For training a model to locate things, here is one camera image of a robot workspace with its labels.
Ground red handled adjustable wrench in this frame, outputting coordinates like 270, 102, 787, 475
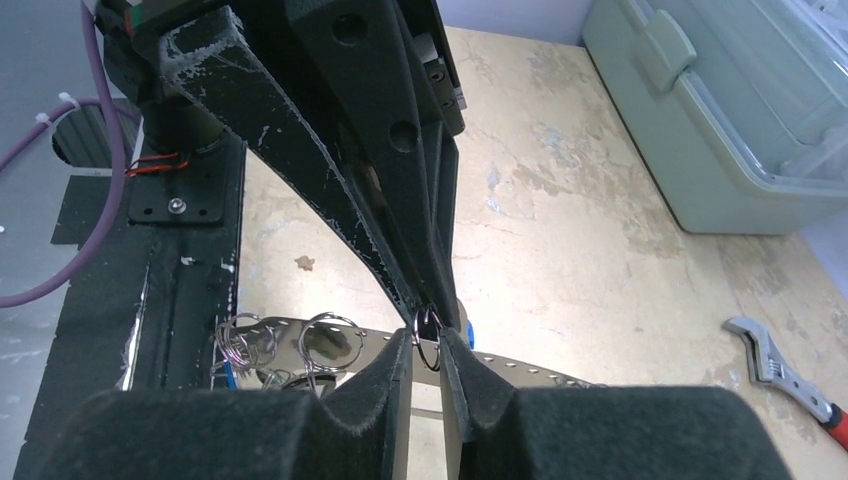
722, 316, 847, 451

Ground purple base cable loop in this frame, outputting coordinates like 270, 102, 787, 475
0, 0, 142, 310

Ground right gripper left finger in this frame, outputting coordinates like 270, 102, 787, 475
39, 329, 412, 479

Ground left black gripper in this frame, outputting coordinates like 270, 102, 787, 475
93, 1, 464, 327

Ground green translucent plastic toolbox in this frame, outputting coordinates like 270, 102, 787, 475
582, 1, 847, 235

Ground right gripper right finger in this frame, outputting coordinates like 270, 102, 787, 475
440, 328, 790, 479

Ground key with blue tag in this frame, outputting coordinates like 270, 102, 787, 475
464, 320, 475, 350

